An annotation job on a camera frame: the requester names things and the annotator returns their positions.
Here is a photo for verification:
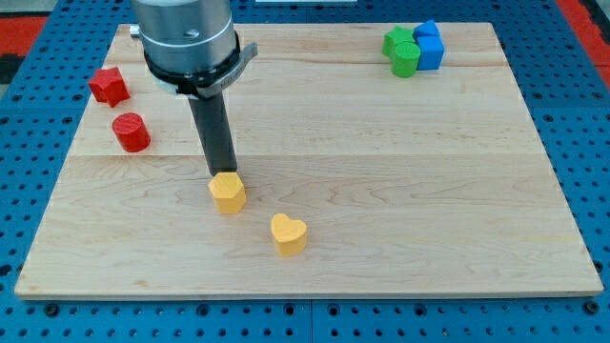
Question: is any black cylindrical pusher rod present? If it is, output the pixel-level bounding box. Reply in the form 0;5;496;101
189;93;237;176

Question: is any blue block behind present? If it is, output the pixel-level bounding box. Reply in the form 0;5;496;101
413;19;440;38

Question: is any red cylinder block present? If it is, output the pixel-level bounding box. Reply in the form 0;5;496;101
112;112;152;152

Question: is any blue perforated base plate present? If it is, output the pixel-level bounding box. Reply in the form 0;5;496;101
1;0;609;342

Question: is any wooden board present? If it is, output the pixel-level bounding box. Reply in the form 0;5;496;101
14;23;603;300

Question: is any yellow hexagon block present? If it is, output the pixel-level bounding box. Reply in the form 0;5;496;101
208;171;247;214

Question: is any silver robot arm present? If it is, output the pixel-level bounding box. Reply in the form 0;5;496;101
131;0;257;175

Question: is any red star block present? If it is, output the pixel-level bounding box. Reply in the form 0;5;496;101
88;67;131;108

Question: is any yellow heart block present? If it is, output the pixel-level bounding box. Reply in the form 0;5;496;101
271;213;308;257

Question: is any green cylinder block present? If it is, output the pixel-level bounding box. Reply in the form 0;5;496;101
390;42;421;78

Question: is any green star block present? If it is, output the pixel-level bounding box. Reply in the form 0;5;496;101
381;26;415;56

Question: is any blue cube block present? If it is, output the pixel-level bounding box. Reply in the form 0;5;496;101
417;36;444;71

